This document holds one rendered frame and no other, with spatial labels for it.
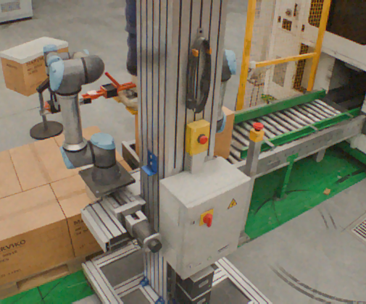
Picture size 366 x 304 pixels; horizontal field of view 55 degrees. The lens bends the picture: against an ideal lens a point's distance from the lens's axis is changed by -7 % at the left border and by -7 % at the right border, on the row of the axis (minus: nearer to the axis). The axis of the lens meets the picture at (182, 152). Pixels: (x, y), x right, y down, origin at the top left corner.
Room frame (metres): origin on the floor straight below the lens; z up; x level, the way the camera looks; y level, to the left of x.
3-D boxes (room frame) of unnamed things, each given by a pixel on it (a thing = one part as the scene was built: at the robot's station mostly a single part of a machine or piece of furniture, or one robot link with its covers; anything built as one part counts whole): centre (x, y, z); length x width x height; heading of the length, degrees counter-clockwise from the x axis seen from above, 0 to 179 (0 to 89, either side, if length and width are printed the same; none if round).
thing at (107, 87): (2.03, 0.46, 1.25); 0.10 x 0.08 x 0.06; 37
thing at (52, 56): (1.74, 0.66, 1.55); 0.11 x 0.11 x 0.08; 29
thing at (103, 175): (1.48, 0.38, 1.09); 0.15 x 0.15 x 0.10
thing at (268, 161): (2.54, -0.87, 0.50); 2.31 x 0.05 x 0.19; 124
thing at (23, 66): (3.53, 1.58, 0.82); 0.60 x 0.40 x 0.40; 149
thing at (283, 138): (2.79, -1.14, 0.60); 1.60 x 0.10 x 0.09; 124
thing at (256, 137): (2.07, -0.48, 0.50); 0.07 x 0.07 x 1.00; 34
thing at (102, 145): (1.47, 0.39, 1.20); 0.13 x 0.12 x 0.14; 119
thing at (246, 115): (3.23, -0.84, 0.60); 1.60 x 0.10 x 0.09; 124
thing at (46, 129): (3.53, 1.58, 0.31); 0.40 x 0.40 x 0.62
